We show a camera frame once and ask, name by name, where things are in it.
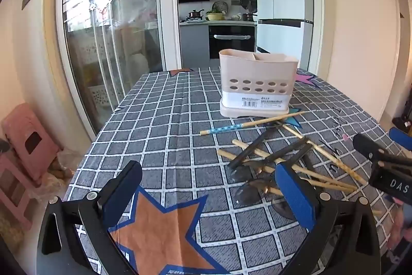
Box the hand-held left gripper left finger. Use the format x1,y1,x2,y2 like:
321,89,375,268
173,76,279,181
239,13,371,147
35,160,144,275

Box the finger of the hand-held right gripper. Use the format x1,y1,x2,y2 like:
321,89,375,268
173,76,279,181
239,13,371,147
388,127,412,151
352,133,412,171

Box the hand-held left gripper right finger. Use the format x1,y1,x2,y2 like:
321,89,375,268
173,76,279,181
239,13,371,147
273,162,382,275

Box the black handle spoon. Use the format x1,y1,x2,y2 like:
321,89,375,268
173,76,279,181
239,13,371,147
234,137,312,206
272,151,322,218

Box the plain wooden chopstick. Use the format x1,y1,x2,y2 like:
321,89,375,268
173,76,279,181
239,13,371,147
279,123,369,186
218,149,352,195
232,139,358,191

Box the dark utensil handles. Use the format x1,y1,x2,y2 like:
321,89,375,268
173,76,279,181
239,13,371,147
228,125,285,179

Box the blue patterned wooden chopstick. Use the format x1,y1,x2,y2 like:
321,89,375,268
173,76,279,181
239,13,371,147
200,111,307,136

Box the beige plastic utensil holder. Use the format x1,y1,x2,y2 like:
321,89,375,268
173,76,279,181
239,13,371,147
219,49,299,118

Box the person's right hand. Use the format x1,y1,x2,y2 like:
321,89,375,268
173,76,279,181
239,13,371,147
386,200,412,250

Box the black box on floor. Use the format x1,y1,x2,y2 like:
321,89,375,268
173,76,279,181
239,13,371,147
391,115,412,134

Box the clear plastic bag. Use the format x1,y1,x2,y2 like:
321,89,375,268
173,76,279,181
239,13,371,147
48,148,79,188

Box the grey checkered star tablecloth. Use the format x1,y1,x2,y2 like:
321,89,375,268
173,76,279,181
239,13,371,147
61,66,401,275

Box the pink plastic stool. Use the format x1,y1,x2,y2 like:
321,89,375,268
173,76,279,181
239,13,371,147
2,103,64,182
0,153,37,232

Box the sliding glass door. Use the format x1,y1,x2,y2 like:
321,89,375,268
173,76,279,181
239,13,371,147
56,0,178,140

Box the black built-in oven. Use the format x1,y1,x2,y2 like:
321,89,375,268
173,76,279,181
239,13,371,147
209,25,257,60

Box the grey lower kitchen cabinet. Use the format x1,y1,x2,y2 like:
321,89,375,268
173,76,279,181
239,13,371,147
178,22,210,69

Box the patterned round plate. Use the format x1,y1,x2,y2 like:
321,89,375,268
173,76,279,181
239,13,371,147
211,1,229,14

